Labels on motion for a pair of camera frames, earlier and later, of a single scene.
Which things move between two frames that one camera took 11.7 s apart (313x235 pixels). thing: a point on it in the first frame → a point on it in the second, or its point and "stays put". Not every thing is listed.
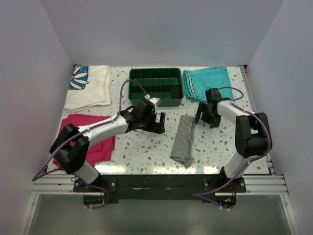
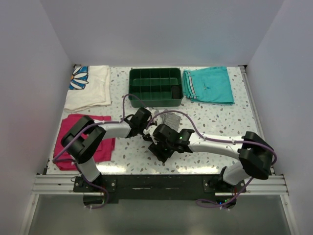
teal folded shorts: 196,81 stays put
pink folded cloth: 100,152 stays put
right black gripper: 214,123 → 161,155
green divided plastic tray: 164,84 stays put
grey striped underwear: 182,150 → 171,119
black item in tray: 176,92 stays put
